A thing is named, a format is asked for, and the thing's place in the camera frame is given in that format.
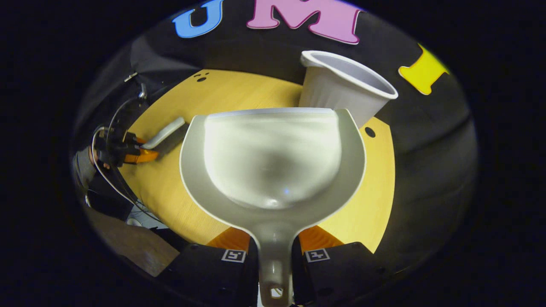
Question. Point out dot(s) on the metal clamp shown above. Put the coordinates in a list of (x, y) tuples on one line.
[(142, 91)]

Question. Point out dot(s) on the wooden desktop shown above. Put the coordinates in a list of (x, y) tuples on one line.
[(166, 187)]

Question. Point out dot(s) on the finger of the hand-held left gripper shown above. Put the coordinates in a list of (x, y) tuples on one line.
[(136, 138), (143, 156)]

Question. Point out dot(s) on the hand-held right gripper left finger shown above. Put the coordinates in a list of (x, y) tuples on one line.
[(204, 273)]

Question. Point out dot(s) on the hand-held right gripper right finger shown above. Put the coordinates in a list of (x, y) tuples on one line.
[(345, 273)]

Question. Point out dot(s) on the silver clip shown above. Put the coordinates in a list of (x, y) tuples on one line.
[(130, 76)]

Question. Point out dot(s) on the grey-white dustpan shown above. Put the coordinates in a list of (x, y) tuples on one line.
[(273, 162)]

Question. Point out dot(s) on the white ribbed garbage bin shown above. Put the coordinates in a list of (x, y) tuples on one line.
[(337, 94)]

